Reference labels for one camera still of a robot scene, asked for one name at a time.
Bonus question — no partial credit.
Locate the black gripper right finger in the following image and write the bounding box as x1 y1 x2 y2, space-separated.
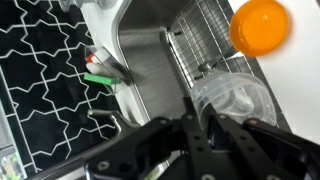
207 113 320 180

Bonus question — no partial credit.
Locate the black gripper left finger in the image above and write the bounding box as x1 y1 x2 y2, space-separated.
85 96 218 180

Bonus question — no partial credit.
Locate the clear plastic cup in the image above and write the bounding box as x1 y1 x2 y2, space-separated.
190 72 278 128

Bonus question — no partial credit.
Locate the orange plastic bowl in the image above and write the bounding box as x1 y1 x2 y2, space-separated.
229 0 290 58

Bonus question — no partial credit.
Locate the stainless steel sink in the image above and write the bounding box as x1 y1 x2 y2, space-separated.
114 0 291 134

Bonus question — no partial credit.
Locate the curved steel kitchen faucet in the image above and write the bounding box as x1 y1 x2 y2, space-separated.
29 108 143 180

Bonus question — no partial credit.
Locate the clear sponge holder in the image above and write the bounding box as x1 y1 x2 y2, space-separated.
83 44 133 95

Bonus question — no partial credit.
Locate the green sponge holder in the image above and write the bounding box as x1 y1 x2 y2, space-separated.
83 73 122 86

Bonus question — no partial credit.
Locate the red and white scrubber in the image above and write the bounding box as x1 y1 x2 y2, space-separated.
85 53 105 75

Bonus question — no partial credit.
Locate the metal wire sink grid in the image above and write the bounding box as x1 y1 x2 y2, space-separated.
165 0 256 93

